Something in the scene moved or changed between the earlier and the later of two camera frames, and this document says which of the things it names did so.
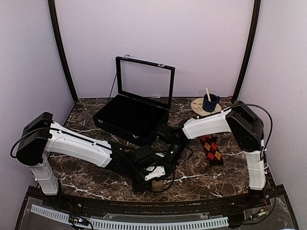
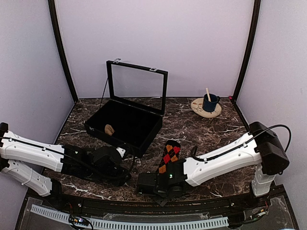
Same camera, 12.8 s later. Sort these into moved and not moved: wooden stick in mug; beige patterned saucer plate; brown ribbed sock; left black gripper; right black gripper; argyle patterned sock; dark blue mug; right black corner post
Moved: brown ribbed sock; right black gripper; argyle patterned sock; left black gripper
Not moved: right black corner post; wooden stick in mug; dark blue mug; beige patterned saucer plate
